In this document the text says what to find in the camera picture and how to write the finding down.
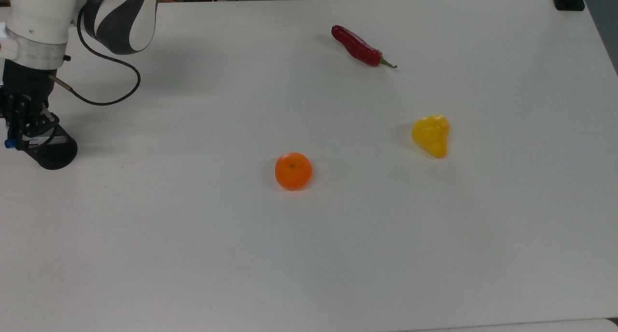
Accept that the red chili pepper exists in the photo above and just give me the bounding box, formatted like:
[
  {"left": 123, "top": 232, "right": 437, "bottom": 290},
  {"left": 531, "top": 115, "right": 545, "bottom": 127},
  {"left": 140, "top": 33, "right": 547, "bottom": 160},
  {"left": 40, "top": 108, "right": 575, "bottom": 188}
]
[{"left": 331, "top": 25, "right": 398, "bottom": 69}]

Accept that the yellow bell pepper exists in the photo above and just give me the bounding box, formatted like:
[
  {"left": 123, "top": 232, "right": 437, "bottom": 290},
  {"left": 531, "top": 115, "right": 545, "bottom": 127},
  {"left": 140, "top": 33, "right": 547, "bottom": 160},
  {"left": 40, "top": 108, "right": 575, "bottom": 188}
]
[{"left": 411, "top": 114, "right": 450, "bottom": 159}]

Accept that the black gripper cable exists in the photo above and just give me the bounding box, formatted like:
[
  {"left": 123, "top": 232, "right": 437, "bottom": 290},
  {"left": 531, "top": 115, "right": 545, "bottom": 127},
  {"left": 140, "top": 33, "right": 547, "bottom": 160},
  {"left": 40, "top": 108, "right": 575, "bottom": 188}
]
[{"left": 48, "top": 0, "right": 141, "bottom": 107}]

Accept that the white adjacent table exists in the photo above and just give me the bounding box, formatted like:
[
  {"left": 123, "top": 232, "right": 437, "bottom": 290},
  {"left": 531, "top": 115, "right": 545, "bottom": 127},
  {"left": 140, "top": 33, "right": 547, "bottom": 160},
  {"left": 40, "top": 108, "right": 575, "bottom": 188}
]
[{"left": 406, "top": 318, "right": 618, "bottom": 332}]

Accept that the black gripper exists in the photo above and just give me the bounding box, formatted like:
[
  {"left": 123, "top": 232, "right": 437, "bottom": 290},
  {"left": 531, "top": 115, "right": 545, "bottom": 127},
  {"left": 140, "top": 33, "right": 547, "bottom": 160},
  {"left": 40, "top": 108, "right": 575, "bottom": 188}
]
[{"left": 0, "top": 58, "right": 60, "bottom": 150}]

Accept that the black mesh pen cup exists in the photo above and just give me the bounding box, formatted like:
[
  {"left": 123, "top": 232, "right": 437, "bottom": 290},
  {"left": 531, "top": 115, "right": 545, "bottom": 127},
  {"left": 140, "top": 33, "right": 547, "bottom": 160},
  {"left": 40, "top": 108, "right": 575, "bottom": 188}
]
[{"left": 23, "top": 124, "right": 78, "bottom": 171}]

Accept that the blue capped white marker pen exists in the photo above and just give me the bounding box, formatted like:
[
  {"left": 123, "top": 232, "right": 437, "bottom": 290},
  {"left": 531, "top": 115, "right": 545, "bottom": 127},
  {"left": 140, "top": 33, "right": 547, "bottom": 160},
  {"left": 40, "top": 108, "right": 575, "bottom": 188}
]
[{"left": 5, "top": 134, "right": 54, "bottom": 149}]

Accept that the orange mandarin fruit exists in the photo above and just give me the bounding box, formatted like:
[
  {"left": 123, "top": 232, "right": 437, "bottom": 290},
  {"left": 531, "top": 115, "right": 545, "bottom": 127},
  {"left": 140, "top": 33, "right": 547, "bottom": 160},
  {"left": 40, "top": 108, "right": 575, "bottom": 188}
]
[{"left": 275, "top": 152, "right": 313, "bottom": 191}]

